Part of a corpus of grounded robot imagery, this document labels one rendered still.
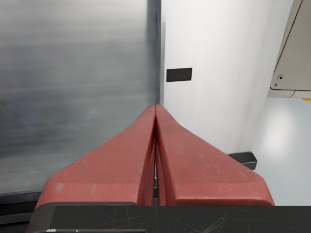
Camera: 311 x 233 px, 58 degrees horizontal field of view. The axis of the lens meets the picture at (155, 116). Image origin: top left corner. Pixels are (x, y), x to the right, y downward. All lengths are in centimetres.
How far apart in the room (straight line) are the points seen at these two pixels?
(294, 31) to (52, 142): 93
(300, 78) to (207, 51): 93
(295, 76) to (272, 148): 74
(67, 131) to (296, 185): 201
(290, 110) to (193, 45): 143
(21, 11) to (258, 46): 24
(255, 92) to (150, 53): 14
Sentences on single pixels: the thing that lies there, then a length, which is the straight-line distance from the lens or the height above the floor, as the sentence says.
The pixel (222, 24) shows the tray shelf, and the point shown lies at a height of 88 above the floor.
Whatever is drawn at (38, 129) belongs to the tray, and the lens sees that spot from 36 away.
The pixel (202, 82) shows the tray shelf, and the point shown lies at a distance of 34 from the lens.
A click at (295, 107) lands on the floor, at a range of 172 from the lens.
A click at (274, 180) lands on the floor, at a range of 211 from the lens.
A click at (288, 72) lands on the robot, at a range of 119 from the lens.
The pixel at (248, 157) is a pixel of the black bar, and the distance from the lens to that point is 43.
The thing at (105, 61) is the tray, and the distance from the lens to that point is 31.
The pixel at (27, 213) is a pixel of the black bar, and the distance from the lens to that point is 45.
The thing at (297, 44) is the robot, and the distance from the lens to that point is 115.
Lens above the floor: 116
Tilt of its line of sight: 54 degrees down
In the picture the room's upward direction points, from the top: 166 degrees clockwise
